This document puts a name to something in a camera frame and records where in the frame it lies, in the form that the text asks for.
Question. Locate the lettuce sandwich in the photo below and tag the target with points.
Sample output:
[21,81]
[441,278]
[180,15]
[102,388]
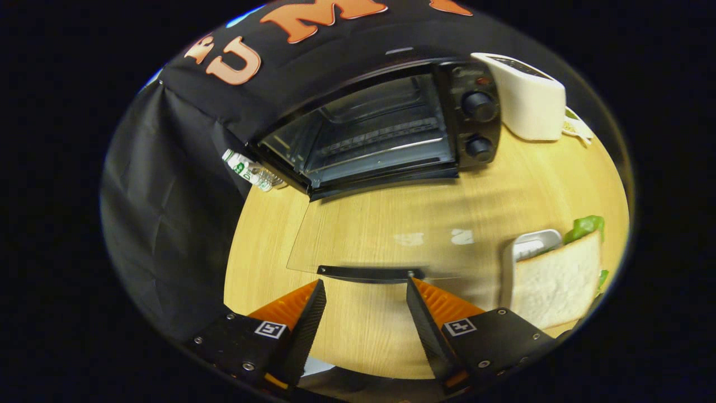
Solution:
[559,280]

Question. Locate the white and green packet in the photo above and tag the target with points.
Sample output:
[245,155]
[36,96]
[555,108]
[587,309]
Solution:
[576,129]

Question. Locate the small white green-label bottle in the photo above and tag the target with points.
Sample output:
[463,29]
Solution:
[243,168]

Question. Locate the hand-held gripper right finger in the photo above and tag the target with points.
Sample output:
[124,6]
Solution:
[425,330]

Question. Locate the white pop-up toaster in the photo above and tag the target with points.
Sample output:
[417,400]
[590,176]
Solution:
[528,106]

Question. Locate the black toaster oven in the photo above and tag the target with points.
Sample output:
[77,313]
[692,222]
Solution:
[475,126]

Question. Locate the white plastic tray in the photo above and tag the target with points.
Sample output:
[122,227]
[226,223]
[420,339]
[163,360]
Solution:
[531,243]

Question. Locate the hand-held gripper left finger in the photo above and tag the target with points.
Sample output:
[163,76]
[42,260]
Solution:
[307,330]

